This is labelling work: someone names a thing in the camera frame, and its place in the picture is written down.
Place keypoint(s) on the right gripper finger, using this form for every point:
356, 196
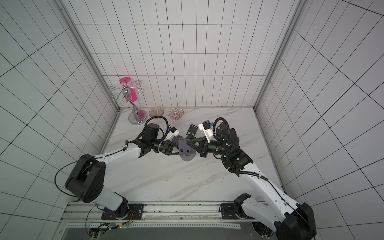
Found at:
196, 148
198, 142

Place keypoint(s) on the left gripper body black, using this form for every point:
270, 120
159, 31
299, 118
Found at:
166, 146

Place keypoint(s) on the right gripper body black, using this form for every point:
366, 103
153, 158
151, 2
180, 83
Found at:
202, 146

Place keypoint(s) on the black phone stand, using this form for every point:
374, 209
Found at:
191, 133

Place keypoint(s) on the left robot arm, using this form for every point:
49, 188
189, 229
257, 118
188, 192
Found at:
87, 179

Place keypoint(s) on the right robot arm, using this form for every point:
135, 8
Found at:
273, 209

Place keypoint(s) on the colourful patterned bowl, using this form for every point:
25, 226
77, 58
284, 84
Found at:
176, 113

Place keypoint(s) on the pink cup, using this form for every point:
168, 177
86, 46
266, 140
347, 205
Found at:
129, 93

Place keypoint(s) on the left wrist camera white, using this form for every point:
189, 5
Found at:
173, 132

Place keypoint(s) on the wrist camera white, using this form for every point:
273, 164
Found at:
207, 128
173, 132

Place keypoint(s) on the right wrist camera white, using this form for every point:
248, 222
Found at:
207, 128

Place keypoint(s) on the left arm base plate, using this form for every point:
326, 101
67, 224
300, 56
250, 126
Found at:
124, 213

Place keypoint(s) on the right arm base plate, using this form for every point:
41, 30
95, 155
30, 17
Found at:
233, 211

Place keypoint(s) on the aluminium mounting rail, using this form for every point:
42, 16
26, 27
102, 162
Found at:
172, 212

